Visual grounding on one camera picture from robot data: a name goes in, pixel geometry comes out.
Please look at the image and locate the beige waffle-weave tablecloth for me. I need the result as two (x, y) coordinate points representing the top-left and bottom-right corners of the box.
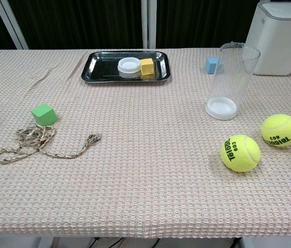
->
(0, 48), (291, 238)

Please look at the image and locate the grey metal frame post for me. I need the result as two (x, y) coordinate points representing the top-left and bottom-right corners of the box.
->
(140, 0), (157, 50)
(0, 0), (29, 50)

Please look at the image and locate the yellow foam cube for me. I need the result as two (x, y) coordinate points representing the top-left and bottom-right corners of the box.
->
(140, 58), (157, 79)

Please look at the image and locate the white round plastic lid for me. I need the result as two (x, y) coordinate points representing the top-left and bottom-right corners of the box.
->
(117, 57), (142, 79)

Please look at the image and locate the yellow Teloon tennis ball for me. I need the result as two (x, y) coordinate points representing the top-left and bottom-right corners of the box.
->
(261, 114), (291, 148)
(220, 134), (262, 173)

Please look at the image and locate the thin chain cord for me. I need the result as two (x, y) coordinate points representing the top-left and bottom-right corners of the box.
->
(0, 124), (103, 164)

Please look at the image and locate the stainless steel tray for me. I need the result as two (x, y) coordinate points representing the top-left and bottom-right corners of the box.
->
(80, 51), (172, 83)

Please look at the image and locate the tennis ball tube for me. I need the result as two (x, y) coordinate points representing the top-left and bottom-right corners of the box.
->
(205, 42), (261, 121)

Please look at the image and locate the blue foam cube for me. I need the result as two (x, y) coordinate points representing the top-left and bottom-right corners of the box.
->
(205, 57), (225, 75)

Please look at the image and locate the white square trash bin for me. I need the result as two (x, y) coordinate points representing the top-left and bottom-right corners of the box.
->
(244, 2), (291, 76)

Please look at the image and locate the green foam cube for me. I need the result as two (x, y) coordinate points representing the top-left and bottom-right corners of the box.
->
(30, 103), (59, 127)

